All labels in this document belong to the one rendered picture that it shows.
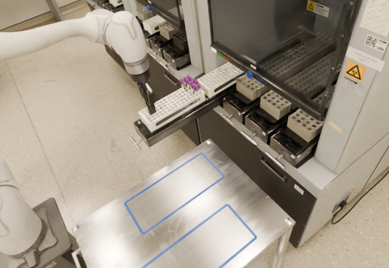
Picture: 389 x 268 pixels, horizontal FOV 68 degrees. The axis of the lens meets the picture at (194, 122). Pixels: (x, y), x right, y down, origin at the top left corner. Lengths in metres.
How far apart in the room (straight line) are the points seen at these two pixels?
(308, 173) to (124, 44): 0.82
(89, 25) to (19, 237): 0.75
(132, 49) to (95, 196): 1.38
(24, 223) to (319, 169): 1.08
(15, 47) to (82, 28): 0.28
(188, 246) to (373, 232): 1.29
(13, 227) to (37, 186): 1.32
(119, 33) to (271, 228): 0.78
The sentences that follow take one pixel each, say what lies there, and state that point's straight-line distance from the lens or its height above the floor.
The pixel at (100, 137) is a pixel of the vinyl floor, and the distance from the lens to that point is 2.51.
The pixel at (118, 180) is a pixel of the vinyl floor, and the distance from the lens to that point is 2.18.
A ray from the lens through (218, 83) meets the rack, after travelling 1.35.
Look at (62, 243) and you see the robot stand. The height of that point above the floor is 0.70.
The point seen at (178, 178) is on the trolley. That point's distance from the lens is 1.09.
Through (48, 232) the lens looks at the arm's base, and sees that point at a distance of 1.29.
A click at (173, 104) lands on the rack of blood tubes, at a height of 0.86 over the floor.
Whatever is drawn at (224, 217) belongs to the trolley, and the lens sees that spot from 1.00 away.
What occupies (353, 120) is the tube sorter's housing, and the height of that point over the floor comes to 1.03.
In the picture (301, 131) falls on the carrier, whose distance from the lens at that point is 1.18.
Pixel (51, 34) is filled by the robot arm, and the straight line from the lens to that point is 0.98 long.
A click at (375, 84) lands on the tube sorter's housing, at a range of 0.91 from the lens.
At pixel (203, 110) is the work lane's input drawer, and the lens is 1.34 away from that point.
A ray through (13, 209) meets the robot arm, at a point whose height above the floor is 0.92.
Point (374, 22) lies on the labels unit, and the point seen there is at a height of 1.34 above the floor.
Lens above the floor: 1.73
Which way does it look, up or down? 47 degrees down
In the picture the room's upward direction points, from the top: 10 degrees counter-clockwise
